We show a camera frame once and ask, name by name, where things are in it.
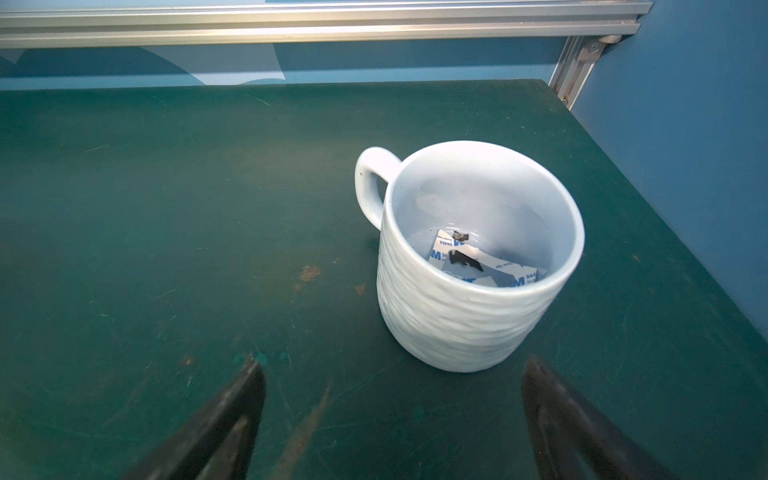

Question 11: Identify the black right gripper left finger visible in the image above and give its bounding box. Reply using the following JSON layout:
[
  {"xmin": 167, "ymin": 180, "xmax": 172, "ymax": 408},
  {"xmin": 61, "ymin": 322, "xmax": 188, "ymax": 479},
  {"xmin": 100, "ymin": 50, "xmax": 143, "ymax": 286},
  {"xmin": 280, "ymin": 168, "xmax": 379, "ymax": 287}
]
[{"xmin": 122, "ymin": 359, "xmax": 267, "ymax": 479}]

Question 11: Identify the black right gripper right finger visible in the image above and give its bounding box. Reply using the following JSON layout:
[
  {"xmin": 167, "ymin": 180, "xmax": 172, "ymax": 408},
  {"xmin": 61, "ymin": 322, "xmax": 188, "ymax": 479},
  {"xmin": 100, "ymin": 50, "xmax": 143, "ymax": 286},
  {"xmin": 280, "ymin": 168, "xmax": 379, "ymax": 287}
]
[{"xmin": 521, "ymin": 355, "xmax": 677, "ymax": 479}]

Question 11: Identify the paper scrap inside mug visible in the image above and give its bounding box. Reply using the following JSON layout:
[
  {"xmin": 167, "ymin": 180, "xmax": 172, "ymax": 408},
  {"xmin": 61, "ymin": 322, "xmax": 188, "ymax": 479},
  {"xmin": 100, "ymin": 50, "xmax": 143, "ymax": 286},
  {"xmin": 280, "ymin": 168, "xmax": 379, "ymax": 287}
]
[{"xmin": 427, "ymin": 230, "xmax": 539, "ymax": 288}]

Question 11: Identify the light blue ceramic mug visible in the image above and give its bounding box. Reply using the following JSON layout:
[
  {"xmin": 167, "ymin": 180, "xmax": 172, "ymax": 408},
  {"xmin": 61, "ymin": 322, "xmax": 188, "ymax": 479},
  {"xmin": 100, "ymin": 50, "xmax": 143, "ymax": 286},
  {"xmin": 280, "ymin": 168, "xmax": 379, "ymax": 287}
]
[{"xmin": 354, "ymin": 141, "xmax": 585, "ymax": 373}]

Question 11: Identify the aluminium right frame post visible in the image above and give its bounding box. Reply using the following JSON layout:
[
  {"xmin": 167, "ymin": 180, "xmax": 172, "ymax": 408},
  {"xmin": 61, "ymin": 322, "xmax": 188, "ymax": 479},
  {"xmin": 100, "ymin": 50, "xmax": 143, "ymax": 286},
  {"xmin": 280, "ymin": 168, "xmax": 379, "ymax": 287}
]
[{"xmin": 548, "ymin": 35, "xmax": 623, "ymax": 110}]

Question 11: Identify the aluminium back frame rail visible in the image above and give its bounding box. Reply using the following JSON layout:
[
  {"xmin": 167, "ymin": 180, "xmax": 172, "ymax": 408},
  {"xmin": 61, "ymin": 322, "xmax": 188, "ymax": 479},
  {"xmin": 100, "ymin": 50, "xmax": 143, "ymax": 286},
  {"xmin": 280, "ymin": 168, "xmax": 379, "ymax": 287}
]
[{"xmin": 1, "ymin": 1, "xmax": 653, "ymax": 49}]

